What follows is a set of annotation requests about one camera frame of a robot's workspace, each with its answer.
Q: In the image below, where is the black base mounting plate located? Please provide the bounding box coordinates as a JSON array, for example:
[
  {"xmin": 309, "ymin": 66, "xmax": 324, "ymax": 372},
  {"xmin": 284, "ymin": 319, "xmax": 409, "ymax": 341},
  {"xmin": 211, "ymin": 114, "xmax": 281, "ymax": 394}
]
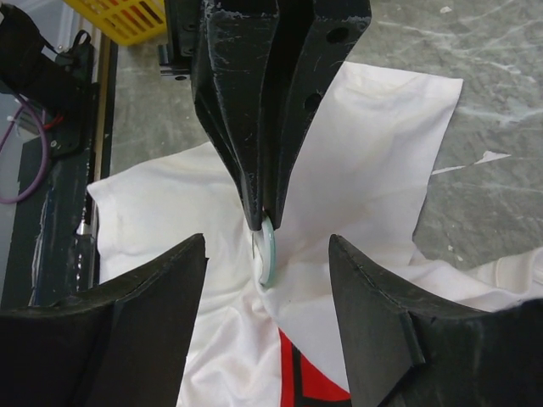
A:
[{"xmin": 1, "ymin": 42, "xmax": 118, "ymax": 309}]

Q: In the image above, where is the aluminium rail frame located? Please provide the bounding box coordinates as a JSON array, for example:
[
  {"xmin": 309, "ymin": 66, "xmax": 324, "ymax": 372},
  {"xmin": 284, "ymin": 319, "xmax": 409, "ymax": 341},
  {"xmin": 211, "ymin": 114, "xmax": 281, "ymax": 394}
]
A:
[{"xmin": 84, "ymin": 36, "xmax": 111, "ymax": 289}]

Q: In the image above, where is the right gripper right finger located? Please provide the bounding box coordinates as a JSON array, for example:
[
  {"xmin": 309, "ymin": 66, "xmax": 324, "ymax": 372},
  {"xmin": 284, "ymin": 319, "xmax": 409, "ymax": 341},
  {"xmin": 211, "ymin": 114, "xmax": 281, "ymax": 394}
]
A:
[{"xmin": 328, "ymin": 235, "xmax": 542, "ymax": 406}]

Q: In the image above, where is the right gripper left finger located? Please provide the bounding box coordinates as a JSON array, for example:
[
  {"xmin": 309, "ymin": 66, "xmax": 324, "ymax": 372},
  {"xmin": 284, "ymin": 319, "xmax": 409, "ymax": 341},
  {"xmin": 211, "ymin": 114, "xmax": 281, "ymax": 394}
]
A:
[{"xmin": 1, "ymin": 233, "xmax": 208, "ymax": 406}]

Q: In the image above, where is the white Coca-Cola t-shirt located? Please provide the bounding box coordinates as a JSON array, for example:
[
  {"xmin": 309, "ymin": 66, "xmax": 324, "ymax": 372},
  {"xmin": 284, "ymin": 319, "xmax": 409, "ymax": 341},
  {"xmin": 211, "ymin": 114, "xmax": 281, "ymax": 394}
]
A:
[{"xmin": 89, "ymin": 62, "xmax": 542, "ymax": 406}]

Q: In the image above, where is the green round brooch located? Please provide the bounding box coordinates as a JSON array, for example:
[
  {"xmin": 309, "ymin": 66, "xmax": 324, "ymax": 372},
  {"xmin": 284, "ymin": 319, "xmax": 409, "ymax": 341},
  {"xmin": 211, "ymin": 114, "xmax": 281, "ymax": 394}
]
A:
[{"xmin": 251, "ymin": 214, "xmax": 277, "ymax": 288}]

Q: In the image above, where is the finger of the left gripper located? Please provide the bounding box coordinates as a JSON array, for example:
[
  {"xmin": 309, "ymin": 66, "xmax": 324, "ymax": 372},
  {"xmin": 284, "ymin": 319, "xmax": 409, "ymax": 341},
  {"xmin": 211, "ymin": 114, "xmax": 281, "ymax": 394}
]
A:
[
  {"xmin": 165, "ymin": 1, "xmax": 279, "ymax": 231},
  {"xmin": 271, "ymin": 1, "xmax": 372, "ymax": 229}
]

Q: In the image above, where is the yellow plastic basket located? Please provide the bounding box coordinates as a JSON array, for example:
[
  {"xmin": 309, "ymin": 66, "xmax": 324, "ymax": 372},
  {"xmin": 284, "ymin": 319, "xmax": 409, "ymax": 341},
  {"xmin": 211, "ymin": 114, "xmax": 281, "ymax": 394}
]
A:
[{"xmin": 64, "ymin": 0, "xmax": 166, "ymax": 46}]

